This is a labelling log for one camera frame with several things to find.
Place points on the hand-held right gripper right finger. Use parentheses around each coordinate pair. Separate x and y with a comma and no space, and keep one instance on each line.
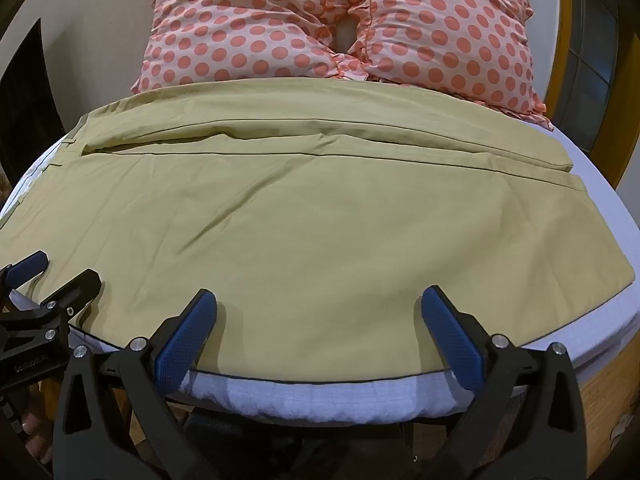
(451,340)

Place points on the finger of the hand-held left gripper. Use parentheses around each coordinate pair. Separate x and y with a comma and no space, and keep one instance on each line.
(27,265)
(75,291)

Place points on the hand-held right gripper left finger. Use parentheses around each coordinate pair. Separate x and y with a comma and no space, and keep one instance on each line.
(184,341)

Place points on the olive green bed sheet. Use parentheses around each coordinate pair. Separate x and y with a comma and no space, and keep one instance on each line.
(310,230)

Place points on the person's left hand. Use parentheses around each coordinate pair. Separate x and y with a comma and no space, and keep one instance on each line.
(31,422)

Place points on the white bed mattress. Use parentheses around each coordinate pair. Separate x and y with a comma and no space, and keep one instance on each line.
(310,397)

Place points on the pink polka dot pillow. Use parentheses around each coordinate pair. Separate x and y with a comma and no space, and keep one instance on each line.
(235,25)
(450,35)

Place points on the glass pane door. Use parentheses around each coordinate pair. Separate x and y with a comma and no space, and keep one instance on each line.
(592,45)

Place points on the wooden bed frame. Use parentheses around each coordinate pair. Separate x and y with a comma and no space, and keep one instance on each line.
(605,395)

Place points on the yellow wooden door frame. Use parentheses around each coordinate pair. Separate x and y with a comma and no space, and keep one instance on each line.
(564,30)

